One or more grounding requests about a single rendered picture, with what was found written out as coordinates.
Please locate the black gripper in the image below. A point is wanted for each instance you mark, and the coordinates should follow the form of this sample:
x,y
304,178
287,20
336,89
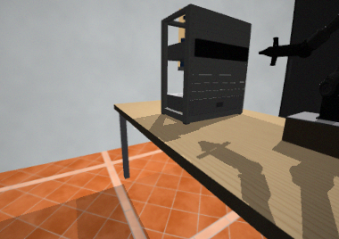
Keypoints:
x,y
274,51

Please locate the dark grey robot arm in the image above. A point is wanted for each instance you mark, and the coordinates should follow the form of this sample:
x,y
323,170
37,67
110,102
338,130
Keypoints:
x,y
329,109

